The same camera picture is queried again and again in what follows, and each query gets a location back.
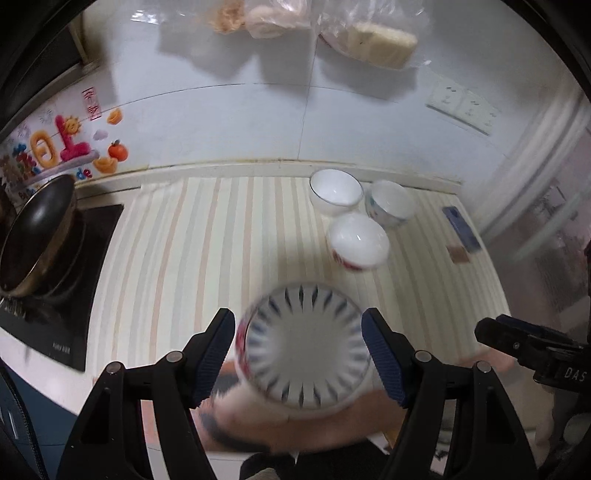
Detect white plate blue ray pattern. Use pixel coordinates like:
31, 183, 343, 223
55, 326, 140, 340
235, 283, 376, 418

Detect brown label on mat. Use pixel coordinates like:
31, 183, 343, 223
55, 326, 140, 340
447, 246, 471, 264

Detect white bowl blue floral pattern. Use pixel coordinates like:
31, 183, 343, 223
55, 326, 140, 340
365, 180, 417, 228

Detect colourful cartoon wall sticker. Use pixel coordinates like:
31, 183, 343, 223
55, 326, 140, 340
1, 80, 130, 206

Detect plastic bag with bread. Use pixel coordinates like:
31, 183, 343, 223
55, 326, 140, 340
318, 0, 433, 70

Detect white bowl red pattern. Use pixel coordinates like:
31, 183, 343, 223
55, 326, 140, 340
327, 212, 391, 271

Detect white wall socket panel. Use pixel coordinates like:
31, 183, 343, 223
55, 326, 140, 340
426, 76, 499, 135

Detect dark frying pan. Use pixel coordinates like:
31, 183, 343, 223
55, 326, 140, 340
1, 175, 86, 298

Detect white bowl dark rim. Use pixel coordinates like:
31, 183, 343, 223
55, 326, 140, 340
308, 169, 363, 217

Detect blue smartphone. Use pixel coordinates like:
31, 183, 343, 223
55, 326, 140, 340
442, 206, 482, 254

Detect black induction cooktop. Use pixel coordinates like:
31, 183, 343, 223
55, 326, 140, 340
1, 204, 124, 372

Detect plastic bag with buns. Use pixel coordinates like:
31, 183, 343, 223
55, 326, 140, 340
206, 0, 312, 39

